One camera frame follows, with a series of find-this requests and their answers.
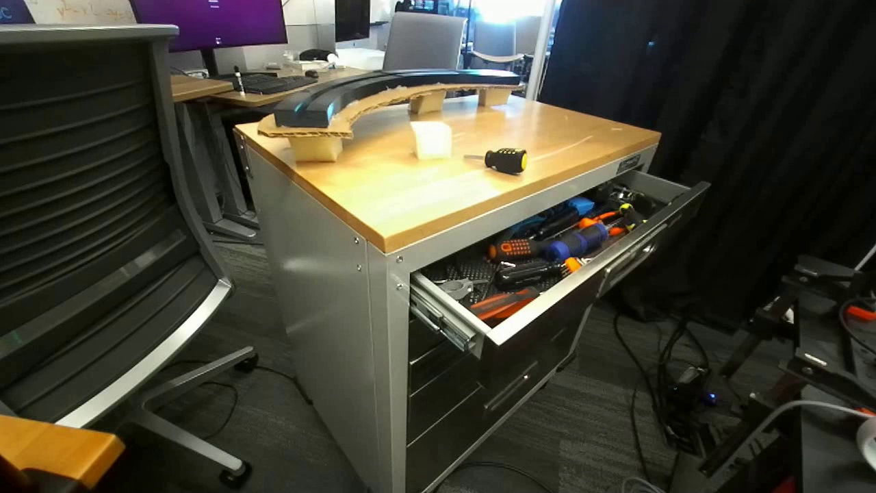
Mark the steel tool drawer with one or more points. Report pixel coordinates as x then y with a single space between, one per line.
478 303

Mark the black stubby screwdriver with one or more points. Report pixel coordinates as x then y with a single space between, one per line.
505 160

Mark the grey steel workbench cabinet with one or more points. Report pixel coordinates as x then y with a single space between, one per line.
345 236

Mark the small white plastic cup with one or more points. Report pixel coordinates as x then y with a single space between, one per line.
430 138

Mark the curved wooden track model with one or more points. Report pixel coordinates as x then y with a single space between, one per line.
319 121

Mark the black keyboard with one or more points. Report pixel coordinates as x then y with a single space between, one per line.
270 84

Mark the purple screen monitor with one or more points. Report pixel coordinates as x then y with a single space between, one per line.
213 23

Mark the grey mesh office chair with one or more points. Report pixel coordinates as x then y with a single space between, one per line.
104 270

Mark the black curtain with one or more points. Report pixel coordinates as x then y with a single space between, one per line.
764 101

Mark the orange handled screwdriver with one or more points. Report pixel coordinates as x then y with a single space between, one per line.
516 249

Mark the blue handled screwdriver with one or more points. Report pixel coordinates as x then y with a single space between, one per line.
576 245

